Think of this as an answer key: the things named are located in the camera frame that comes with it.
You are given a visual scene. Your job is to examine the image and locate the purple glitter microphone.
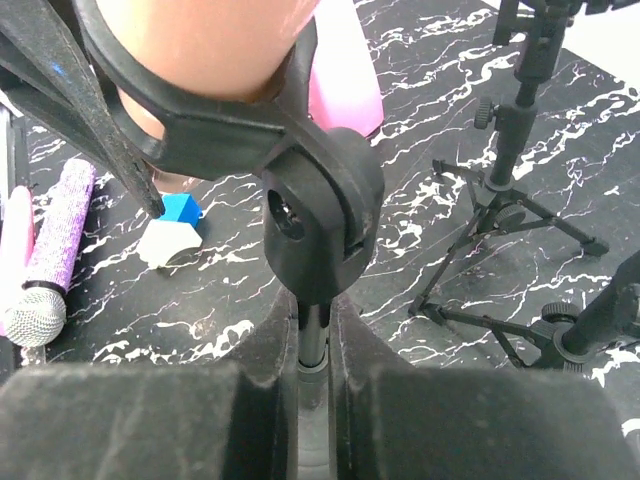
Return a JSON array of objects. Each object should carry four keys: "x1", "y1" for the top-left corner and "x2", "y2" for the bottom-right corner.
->
[{"x1": 4, "y1": 159, "x2": 96, "y2": 348}]

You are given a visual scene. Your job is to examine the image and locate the black tripod shock-mount stand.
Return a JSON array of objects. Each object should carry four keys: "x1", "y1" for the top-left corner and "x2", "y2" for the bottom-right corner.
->
[{"x1": 409, "y1": 253, "x2": 639, "y2": 373}]

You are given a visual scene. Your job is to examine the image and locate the pink wedge-shaped box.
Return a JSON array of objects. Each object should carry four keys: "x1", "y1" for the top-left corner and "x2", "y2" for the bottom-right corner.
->
[{"x1": 309, "y1": 0, "x2": 384, "y2": 136}]

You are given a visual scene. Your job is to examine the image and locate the beige microphone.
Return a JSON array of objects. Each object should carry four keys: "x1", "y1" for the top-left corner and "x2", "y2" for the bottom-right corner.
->
[{"x1": 94, "y1": 0, "x2": 321, "y2": 194}]

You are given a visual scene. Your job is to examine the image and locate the pink plastic microphone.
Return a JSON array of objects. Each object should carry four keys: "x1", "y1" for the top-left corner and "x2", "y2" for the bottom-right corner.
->
[{"x1": 1, "y1": 186, "x2": 34, "y2": 337}]

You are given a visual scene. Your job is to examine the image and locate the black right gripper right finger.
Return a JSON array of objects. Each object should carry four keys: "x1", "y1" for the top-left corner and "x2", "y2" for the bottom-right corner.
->
[{"x1": 329, "y1": 296, "x2": 639, "y2": 479}]

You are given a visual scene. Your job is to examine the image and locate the black round-base stand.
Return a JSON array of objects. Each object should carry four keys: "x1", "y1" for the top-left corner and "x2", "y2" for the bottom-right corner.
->
[{"x1": 1, "y1": 1, "x2": 384, "y2": 479}]

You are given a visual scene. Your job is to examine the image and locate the blue and white small block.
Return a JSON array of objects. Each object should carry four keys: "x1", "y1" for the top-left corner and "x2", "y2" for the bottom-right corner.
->
[{"x1": 136, "y1": 193, "x2": 203, "y2": 269}]

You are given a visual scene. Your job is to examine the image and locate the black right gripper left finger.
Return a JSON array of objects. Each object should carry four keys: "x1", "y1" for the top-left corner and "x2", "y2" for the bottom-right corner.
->
[{"x1": 1, "y1": 291, "x2": 298, "y2": 479}]

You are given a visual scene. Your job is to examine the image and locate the black tripod microphone stand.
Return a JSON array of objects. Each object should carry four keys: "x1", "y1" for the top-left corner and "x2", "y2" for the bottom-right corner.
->
[{"x1": 407, "y1": 0, "x2": 611, "y2": 321}]

